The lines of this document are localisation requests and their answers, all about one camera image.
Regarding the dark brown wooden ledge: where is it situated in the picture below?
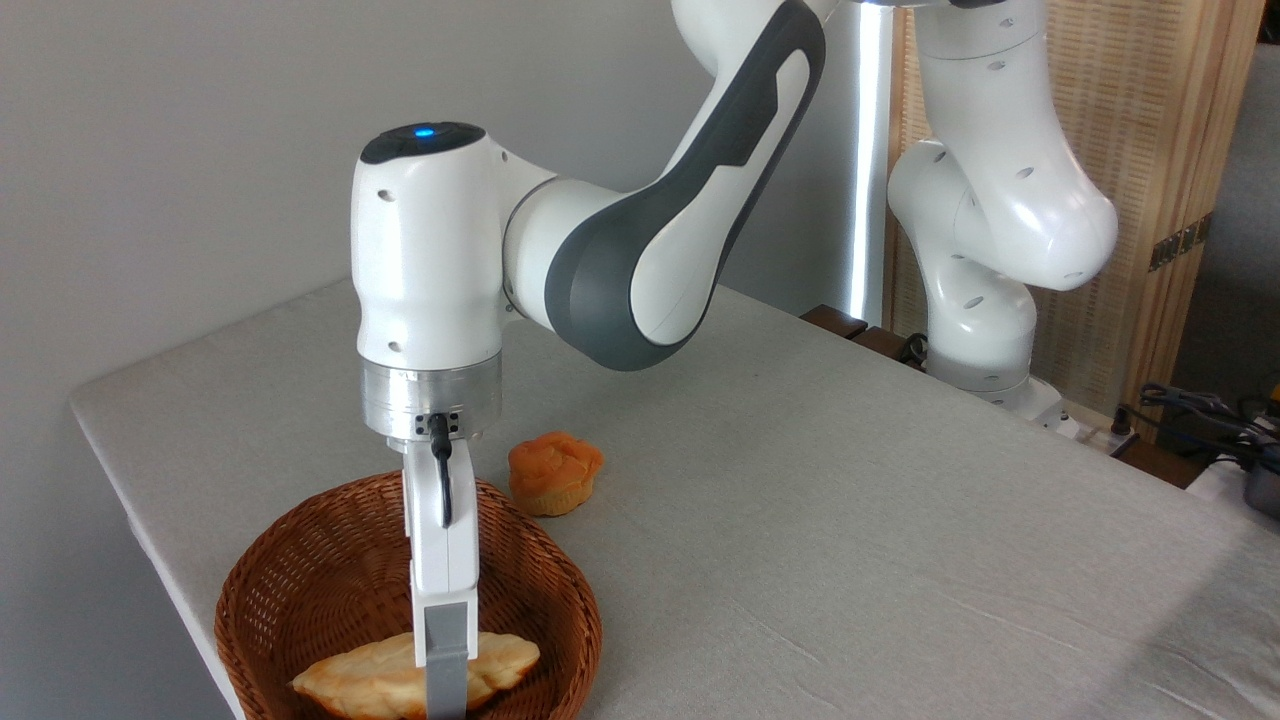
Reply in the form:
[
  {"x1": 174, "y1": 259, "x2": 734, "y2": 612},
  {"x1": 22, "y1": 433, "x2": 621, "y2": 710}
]
[{"x1": 800, "y1": 304, "x2": 926, "y2": 369}]

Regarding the dark metal screen hinge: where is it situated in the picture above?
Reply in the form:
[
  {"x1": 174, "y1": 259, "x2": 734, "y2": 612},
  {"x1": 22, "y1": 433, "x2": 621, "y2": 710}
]
[{"x1": 1148, "y1": 212, "x2": 1214, "y2": 273}]

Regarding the brown woven wicker basket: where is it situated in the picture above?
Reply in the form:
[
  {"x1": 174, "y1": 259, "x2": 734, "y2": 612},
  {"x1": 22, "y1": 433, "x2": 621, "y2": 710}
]
[{"x1": 215, "y1": 469, "x2": 603, "y2": 720}]

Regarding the long pale braided bread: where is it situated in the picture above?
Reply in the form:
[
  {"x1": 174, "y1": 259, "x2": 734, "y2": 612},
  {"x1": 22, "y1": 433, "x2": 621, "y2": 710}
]
[{"x1": 290, "y1": 632, "x2": 542, "y2": 720}]

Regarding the black tangled cable bundle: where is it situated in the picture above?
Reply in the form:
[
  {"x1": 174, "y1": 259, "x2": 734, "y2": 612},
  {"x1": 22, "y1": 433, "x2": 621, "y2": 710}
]
[{"x1": 1138, "y1": 383, "x2": 1280, "y2": 451}]

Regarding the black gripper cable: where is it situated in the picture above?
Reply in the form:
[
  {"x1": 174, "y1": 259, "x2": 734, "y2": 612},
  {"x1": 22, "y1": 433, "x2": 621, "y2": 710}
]
[{"x1": 428, "y1": 415, "x2": 454, "y2": 528}]

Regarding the wooden slatted folding screen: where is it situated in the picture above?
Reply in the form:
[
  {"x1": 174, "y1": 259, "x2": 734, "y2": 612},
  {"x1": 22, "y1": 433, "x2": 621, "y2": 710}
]
[{"x1": 885, "y1": 0, "x2": 1266, "y2": 431}]

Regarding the shiny silver vertical post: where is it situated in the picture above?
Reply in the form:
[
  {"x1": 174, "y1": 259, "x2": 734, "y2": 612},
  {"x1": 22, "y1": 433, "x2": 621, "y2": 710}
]
[{"x1": 848, "y1": 0, "x2": 894, "y2": 326}]

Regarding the white power strip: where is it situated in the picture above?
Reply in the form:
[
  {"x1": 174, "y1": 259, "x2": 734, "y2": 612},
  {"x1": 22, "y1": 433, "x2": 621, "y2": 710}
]
[{"x1": 1060, "y1": 405, "x2": 1141, "y2": 456}]

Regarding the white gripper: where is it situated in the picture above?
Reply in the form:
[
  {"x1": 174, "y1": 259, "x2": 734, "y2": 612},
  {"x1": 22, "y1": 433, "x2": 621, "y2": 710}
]
[{"x1": 403, "y1": 440, "x2": 481, "y2": 720}]

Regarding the round orange bread bun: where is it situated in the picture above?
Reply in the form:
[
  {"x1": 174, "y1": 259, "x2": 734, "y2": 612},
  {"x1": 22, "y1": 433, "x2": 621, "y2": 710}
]
[{"x1": 508, "y1": 431, "x2": 605, "y2": 517}]

